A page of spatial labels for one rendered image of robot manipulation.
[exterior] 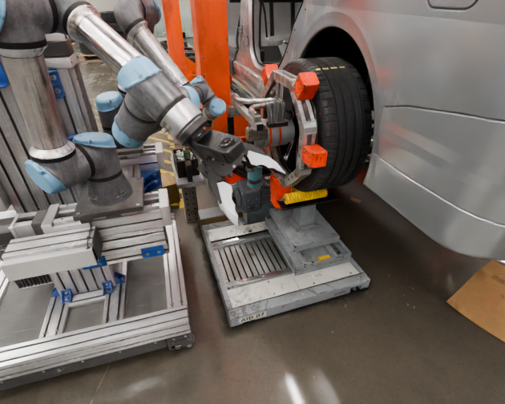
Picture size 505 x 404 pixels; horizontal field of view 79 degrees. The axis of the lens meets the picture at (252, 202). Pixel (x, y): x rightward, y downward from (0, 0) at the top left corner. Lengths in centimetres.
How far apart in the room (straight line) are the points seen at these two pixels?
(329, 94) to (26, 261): 125
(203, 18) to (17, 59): 105
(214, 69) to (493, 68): 128
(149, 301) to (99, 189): 67
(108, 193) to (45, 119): 31
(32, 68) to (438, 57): 107
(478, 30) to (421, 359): 137
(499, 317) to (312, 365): 106
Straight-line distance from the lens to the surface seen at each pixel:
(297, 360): 163
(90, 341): 157
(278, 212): 204
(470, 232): 111
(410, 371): 175
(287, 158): 180
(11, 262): 124
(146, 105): 62
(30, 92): 96
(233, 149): 52
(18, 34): 91
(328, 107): 136
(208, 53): 181
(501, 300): 228
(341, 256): 190
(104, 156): 111
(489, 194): 104
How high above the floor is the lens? 142
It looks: 34 degrees down
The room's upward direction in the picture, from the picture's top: straight up
